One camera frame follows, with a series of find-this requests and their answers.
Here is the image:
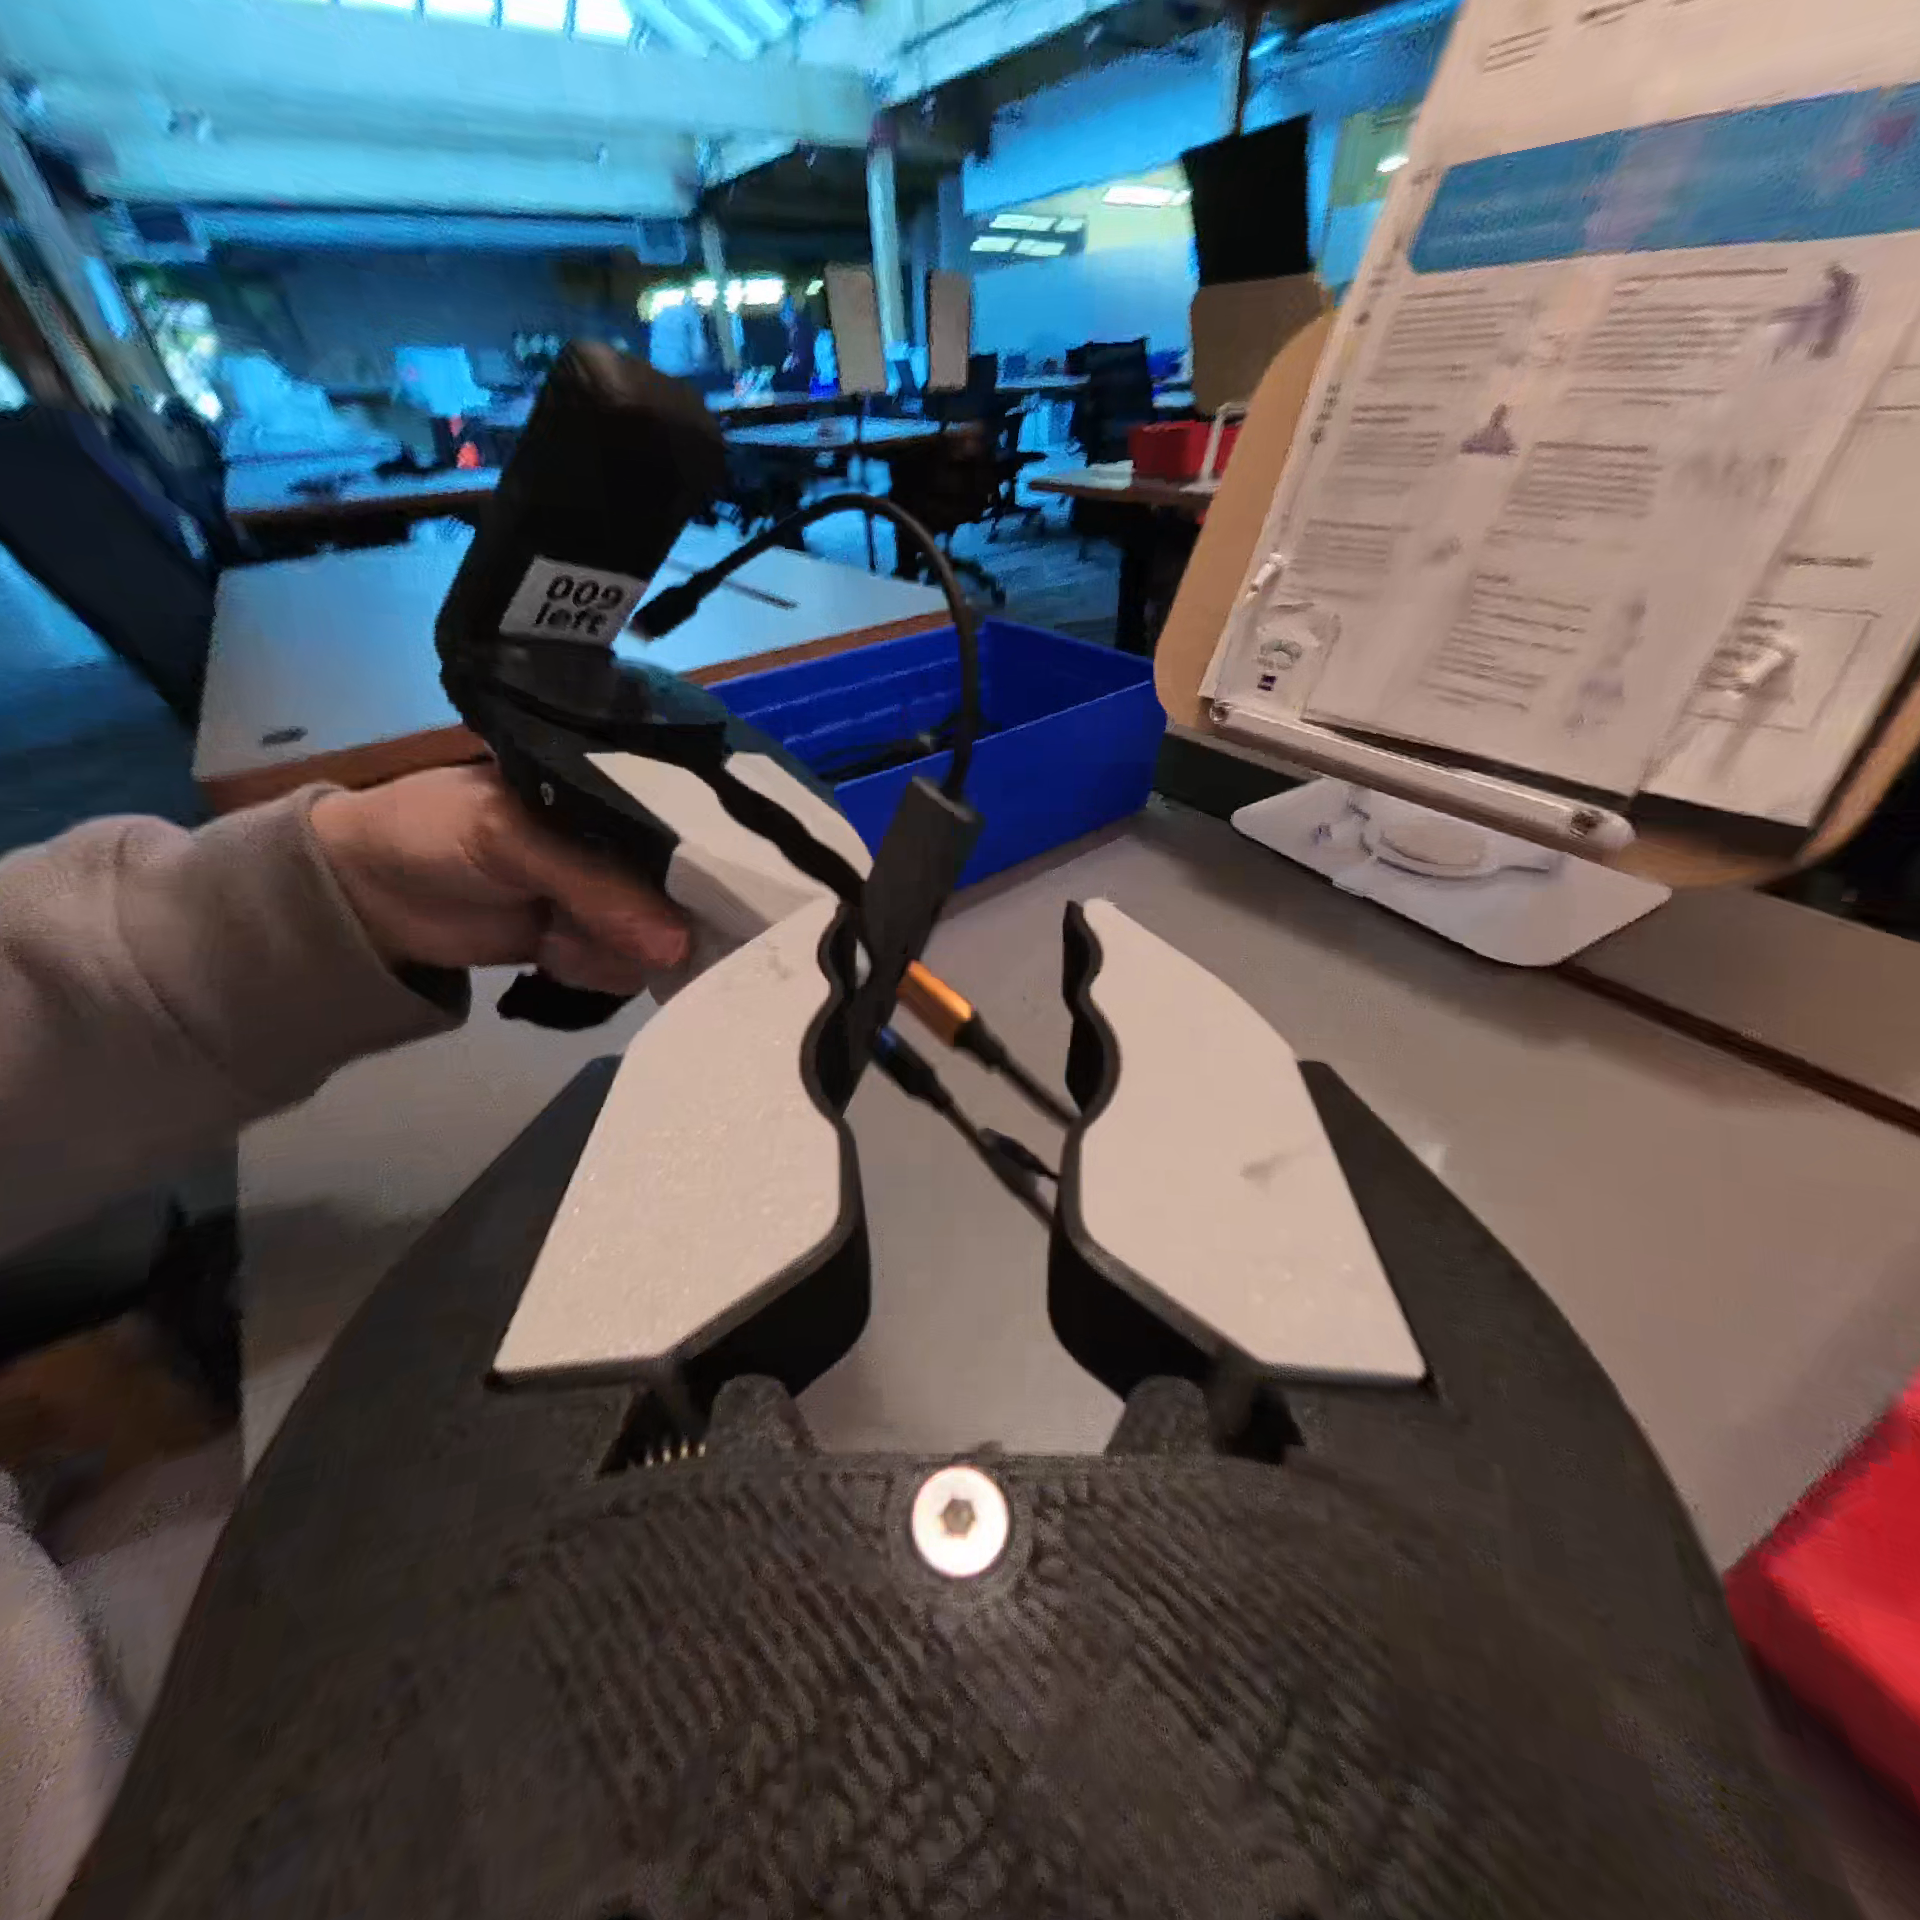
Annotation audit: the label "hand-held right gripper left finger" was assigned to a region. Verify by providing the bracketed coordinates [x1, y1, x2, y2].
[489, 896, 876, 1397]

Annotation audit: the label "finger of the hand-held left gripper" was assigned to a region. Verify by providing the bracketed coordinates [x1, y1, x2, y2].
[730, 751, 878, 890]
[582, 755, 864, 985]

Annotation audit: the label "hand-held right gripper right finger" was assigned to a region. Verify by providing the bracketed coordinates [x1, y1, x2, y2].
[1047, 896, 1430, 1405]

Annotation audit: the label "slim grey usb hub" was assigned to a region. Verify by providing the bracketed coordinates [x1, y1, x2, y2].
[816, 778, 985, 1120]

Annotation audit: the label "blue plastic bin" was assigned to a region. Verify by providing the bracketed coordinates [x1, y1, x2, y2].
[703, 618, 1168, 895]

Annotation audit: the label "person's left forearm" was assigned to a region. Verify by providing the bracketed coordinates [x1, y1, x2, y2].
[0, 787, 473, 1263]

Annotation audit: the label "person's left hand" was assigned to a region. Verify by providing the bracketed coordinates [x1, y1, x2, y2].
[305, 774, 698, 999]

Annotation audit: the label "white table with wood edge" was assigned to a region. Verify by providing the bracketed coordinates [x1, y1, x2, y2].
[191, 517, 976, 818]

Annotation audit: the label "black office chair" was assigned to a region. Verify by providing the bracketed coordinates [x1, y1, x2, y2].
[901, 352, 1052, 602]
[1068, 337, 1156, 466]

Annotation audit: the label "wooden table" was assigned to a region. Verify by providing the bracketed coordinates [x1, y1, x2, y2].
[1025, 457, 1216, 655]

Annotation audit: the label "wooden document stand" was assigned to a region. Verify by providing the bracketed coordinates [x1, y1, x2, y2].
[1152, 0, 1920, 969]

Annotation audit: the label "small red bin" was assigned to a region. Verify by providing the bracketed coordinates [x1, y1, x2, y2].
[1127, 416, 1248, 482]

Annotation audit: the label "brown cardboard panel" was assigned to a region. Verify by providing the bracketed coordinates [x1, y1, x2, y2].
[1189, 274, 1336, 414]

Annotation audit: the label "red plastic box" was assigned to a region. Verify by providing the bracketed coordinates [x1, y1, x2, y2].
[1726, 1382, 1920, 1818]

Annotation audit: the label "black hanging monitor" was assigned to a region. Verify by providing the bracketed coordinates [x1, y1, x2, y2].
[1181, 118, 1320, 288]

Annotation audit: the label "printed paper sheets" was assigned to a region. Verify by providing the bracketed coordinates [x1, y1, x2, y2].
[1207, 0, 1920, 827]

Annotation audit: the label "person's grey sweater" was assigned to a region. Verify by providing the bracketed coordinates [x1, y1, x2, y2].
[0, 1463, 137, 1920]

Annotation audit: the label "short black hub cable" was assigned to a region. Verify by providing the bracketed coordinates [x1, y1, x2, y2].
[626, 493, 985, 799]

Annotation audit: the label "black cable with orange plug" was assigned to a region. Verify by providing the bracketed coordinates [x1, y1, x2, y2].
[896, 960, 1079, 1127]

